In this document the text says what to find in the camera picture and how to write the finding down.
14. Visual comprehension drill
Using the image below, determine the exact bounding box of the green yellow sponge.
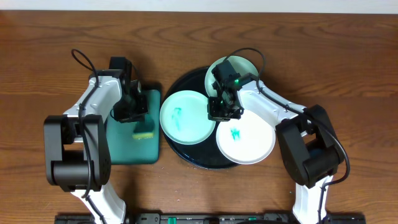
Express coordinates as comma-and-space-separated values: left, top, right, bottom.
132, 115, 155, 139

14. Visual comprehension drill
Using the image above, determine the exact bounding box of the mint plate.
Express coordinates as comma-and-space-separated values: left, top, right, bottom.
205, 56, 259, 97
160, 90, 216, 145

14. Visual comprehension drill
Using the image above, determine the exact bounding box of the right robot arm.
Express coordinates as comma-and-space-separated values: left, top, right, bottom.
205, 58, 347, 223

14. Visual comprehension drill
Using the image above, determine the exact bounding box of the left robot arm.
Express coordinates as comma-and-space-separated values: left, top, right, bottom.
44, 57, 148, 223

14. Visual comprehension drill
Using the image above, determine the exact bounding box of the rectangular black water tray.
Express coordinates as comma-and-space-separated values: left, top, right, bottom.
106, 84, 162, 165

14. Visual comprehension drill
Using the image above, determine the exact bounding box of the round black tray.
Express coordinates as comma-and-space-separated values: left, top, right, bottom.
164, 67, 239, 169

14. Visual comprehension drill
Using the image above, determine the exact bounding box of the white plate with stain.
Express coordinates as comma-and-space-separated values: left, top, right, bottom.
216, 110, 275, 165

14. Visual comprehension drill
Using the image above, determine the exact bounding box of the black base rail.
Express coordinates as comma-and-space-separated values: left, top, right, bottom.
54, 212, 366, 224

